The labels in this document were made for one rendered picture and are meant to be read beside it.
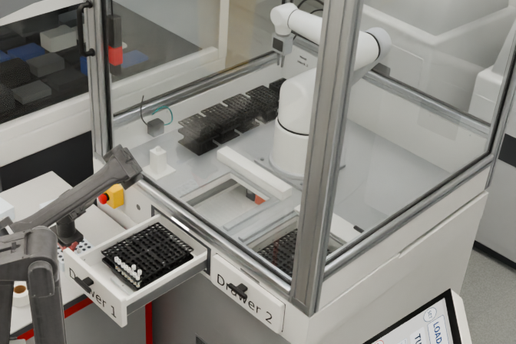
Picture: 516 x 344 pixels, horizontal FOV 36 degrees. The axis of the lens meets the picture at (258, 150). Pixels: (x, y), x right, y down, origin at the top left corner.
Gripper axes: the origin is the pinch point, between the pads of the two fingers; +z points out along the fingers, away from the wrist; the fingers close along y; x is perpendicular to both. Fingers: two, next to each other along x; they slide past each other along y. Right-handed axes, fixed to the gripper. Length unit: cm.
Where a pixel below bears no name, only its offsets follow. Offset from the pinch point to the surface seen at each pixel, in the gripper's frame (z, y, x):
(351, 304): -5, -77, -49
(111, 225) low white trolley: 5.6, 8.6, -22.0
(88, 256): -6.8, -11.8, -0.3
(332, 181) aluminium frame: -59, -76, -33
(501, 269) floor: 84, -58, -198
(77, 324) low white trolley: 18.0, -12.5, 6.3
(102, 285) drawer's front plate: -11.7, -29.1, 5.8
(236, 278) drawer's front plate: -10, -50, -27
